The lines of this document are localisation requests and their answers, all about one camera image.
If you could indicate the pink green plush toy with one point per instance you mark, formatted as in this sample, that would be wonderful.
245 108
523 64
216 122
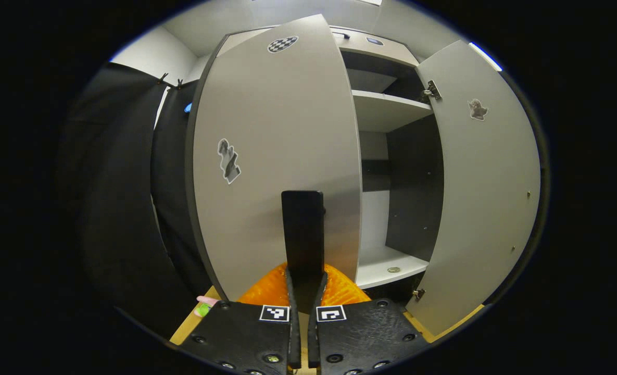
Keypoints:
206 306

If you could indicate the white cabinet shelf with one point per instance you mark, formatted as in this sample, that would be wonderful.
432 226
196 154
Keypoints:
386 109
386 263

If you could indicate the black backdrop cloth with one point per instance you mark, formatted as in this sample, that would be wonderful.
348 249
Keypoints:
121 208

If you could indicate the beige double-door shoe cabinet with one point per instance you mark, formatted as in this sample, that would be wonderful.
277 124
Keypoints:
412 182

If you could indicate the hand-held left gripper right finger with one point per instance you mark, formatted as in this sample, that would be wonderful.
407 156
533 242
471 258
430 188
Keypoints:
313 344

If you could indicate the large ceiling light panel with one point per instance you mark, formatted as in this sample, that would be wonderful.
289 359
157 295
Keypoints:
370 1

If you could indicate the cabinet door with checkered sticker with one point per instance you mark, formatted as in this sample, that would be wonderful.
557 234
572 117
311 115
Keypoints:
287 125

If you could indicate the metal door hinge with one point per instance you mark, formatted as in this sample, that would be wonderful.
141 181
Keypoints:
418 294
432 90

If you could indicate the narrow ceiling light panel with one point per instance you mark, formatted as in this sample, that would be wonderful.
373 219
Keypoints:
485 56

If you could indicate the cabinet door with grey stickers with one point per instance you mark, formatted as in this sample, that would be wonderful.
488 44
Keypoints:
485 198

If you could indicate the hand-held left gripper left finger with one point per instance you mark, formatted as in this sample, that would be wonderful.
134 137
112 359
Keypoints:
295 344

